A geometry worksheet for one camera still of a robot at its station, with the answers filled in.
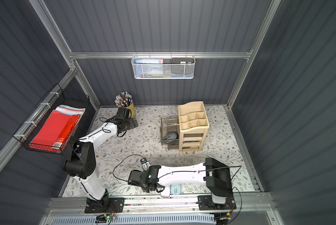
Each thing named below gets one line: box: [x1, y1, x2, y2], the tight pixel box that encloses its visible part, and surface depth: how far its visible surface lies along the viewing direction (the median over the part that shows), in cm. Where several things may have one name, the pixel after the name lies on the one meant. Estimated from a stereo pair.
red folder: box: [29, 104, 86, 153], surface depth 72 cm
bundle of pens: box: [114, 91, 133, 108], surface depth 102 cm
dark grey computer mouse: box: [162, 132, 179, 140], surface depth 90 cm
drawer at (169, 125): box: [160, 117, 179, 150], surface depth 98 cm
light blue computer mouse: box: [170, 183, 182, 196], surface depth 78 cm
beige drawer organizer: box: [177, 101, 210, 152], surface depth 82 cm
